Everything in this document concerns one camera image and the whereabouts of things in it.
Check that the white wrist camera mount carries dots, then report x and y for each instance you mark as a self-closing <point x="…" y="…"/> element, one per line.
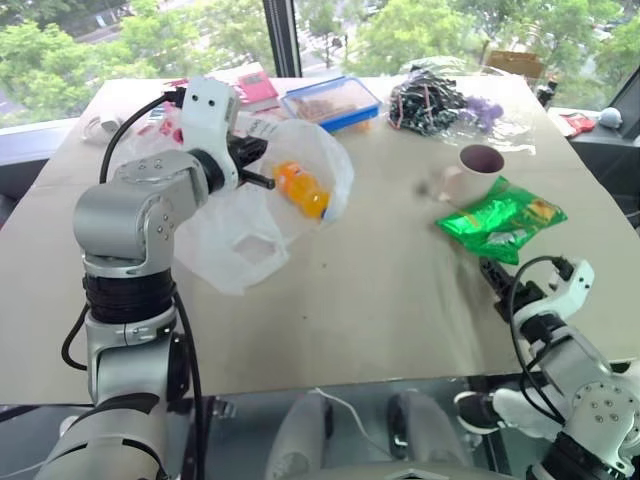
<point x="575" y="292"/>
<point x="202" y="125"/>

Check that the black side cabinet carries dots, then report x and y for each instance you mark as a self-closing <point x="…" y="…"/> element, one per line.
<point x="605" y="155"/>

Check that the green snack packet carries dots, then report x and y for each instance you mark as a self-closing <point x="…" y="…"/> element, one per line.
<point x="500" y="220"/>

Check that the blue-lidded clear food container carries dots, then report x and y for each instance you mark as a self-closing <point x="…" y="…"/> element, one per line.
<point x="330" y="100"/>

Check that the brown cardboard box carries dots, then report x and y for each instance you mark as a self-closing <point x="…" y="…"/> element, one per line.
<point x="515" y="64"/>

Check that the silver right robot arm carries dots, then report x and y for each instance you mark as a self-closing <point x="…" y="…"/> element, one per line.
<point x="585" y="390"/>

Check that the black window frame post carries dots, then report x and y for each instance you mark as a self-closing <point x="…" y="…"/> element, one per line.
<point x="282" y="37"/>

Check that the orange drink bottle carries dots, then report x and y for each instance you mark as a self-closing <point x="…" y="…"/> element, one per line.
<point x="300" y="189"/>

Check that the grey robot leg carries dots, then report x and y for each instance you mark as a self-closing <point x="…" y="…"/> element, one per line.
<point x="430" y="435"/>
<point x="300" y="440"/>

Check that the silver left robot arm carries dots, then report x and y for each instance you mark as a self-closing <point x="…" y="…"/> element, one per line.
<point x="125" y="215"/>

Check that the purple fluffy toy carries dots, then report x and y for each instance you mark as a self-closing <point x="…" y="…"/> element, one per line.
<point x="484" y="109"/>

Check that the white translucent plastic bag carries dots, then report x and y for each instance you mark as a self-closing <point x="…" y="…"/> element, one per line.
<point x="240" y="225"/>

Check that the grey right robot leg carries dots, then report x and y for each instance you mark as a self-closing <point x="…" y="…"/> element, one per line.
<point x="430" y="435"/>

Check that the pale pink mug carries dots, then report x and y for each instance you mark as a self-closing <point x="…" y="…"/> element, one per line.
<point x="472" y="182"/>

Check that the grey left robot leg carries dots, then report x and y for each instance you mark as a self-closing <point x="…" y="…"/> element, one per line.
<point x="300" y="440"/>

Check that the grey-blue plush toy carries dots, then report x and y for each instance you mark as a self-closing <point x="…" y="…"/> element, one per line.
<point x="610" y="117"/>

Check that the pink book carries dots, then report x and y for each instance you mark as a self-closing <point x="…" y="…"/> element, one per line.
<point x="257" y="89"/>

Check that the white power adapter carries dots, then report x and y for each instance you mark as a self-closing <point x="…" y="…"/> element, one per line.
<point x="102" y="127"/>

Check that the beige table cover sheet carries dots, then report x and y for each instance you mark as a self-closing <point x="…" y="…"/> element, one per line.
<point x="375" y="300"/>

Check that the grey robot torso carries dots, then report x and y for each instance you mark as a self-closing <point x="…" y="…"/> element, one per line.
<point x="415" y="474"/>

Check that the red snack packet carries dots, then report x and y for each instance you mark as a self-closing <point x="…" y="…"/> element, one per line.
<point x="577" y="124"/>

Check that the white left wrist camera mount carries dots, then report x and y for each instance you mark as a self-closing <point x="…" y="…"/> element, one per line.
<point x="202" y="125"/>

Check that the clear plastic wrap bag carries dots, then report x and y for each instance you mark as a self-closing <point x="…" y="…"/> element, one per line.
<point x="500" y="135"/>

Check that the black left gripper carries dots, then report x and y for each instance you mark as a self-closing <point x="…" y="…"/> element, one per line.
<point x="245" y="152"/>

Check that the small black gadget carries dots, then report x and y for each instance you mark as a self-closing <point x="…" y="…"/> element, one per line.
<point x="547" y="92"/>

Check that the white fluffy cloth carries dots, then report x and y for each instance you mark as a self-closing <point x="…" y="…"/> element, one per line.
<point x="525" y="412"/>

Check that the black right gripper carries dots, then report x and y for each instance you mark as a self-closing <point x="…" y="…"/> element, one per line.
<point x="527" y="295"/>

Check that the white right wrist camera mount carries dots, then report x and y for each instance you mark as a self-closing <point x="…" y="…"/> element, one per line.
<point x="575" y="292"/>

